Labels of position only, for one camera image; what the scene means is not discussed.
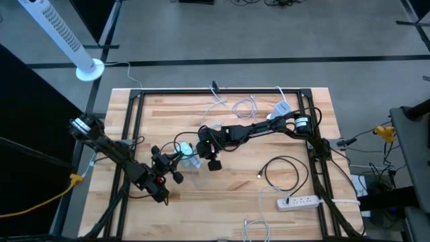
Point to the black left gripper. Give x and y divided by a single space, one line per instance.
163 164

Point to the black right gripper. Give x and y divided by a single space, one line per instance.
206 148

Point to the small blue-grey plug adapter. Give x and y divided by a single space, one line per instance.
195 162

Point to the mint green cube power strip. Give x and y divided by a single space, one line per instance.
184 149

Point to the white tower power strip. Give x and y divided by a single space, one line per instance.
281 108

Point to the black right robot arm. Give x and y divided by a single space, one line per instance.
255 129

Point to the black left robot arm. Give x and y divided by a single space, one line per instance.
114 151

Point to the white flat power strip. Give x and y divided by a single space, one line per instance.
302 202

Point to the black floor box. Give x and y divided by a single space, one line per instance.
196 1

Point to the white paper box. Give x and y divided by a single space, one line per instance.
359 185

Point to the white pole with round base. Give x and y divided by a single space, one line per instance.
60 27

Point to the black power supply box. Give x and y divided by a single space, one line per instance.
379 183

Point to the yellow power plug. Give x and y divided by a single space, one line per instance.
384 132

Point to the dark grey side table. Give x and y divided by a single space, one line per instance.
413 151

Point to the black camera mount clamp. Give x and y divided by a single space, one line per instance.
214 86

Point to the black aluminium table frame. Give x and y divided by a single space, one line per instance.
255 91

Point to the black partition wall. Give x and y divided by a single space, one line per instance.
27 161

